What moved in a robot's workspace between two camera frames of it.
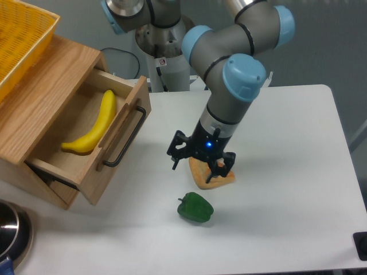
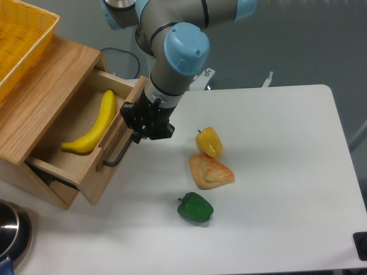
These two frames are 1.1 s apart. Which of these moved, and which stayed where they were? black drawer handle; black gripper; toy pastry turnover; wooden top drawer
Moved: black gripper
Stayed: black drawer handle; wooden top drawer; toy pastry turnover
